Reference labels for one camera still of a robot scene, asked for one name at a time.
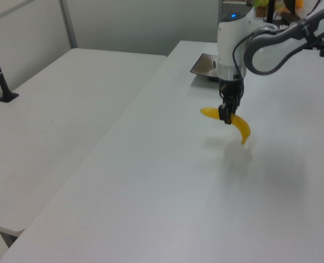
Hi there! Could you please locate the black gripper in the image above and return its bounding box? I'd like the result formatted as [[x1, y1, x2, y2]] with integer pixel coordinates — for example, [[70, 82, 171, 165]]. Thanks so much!
[[218, 77, 245, 125]]

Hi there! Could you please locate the yellow banana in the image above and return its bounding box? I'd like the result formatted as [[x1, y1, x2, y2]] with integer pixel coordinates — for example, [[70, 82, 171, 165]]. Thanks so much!
[[200, 106, 252, 145]]

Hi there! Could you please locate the brown square ceramic plate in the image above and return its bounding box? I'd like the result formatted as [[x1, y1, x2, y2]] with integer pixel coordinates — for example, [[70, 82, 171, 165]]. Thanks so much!
[[189, 53, 221, 83]]

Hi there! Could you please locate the thin black vertical pole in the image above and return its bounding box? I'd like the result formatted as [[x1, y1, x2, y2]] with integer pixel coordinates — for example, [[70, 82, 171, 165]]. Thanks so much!
[[267, 0, 275, 23]]

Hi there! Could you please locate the green potted plant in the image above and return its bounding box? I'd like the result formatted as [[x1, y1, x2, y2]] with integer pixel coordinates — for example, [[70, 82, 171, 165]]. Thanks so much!
[[253, 0, 270, 18]]

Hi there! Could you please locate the white side table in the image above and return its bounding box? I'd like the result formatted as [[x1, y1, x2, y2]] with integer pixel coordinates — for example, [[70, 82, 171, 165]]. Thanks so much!
[[0, 48, 169, 237]]

